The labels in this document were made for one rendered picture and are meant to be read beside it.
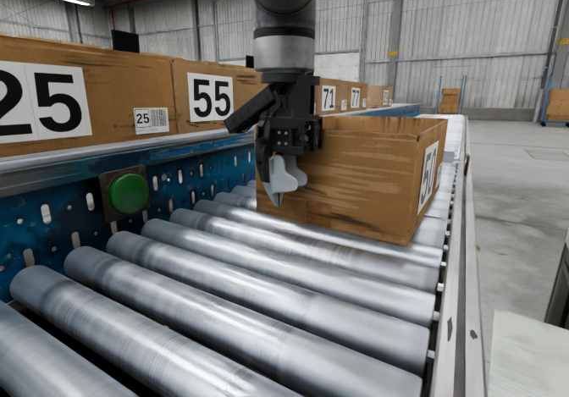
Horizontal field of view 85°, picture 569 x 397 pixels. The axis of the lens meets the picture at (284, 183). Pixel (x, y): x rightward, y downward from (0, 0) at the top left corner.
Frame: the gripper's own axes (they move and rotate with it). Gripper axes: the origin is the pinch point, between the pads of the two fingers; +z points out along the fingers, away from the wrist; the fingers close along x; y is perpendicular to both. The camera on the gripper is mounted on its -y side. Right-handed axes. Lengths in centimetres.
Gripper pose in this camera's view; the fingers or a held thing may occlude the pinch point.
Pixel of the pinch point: (273, 197)
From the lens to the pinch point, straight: 53.6
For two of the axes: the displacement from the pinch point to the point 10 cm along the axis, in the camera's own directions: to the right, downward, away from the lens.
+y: 8.7, 1.3, -4.7
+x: 4.9, -2.4, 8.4
